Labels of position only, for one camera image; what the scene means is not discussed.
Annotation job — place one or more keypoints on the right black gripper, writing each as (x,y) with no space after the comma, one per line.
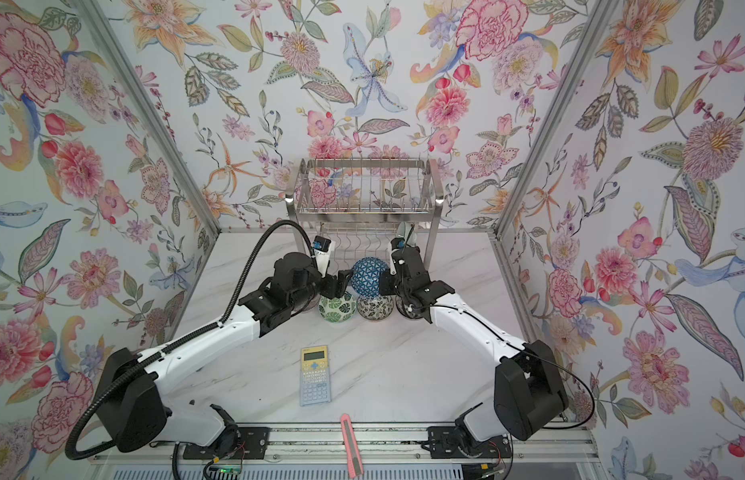
(387,277)

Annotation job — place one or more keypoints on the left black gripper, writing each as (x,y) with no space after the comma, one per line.
(332,291)

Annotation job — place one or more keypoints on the blue patterned ceramic bowl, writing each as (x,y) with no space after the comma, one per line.
(366,278)

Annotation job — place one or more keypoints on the green leaf pattern bowl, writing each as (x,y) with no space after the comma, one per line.
(337,310)

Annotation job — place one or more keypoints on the pale green ceramic bowl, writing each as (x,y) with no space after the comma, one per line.
(407,231)

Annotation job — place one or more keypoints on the black white floral bowl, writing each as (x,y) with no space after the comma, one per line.
(406,311)
(376,308)

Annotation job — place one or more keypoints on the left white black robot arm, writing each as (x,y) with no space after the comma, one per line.
(142,411)

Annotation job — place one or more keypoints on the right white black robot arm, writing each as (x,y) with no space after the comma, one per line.
(528,388)

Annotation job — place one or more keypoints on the steel two-tier dish rack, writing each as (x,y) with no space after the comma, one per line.
(359,203)

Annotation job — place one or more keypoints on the yellow blue calculator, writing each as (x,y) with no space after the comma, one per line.
(315,376)

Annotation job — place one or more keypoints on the pink utility knife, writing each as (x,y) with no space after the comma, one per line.
(353,459)

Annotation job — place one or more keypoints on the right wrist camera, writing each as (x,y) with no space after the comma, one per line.
(398,243)

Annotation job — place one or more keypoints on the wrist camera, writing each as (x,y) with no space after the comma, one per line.
(322,252)
(398,243)

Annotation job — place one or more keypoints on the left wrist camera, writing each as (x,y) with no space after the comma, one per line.
(322,252)

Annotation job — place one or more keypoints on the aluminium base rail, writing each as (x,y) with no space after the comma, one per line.
(404,443)

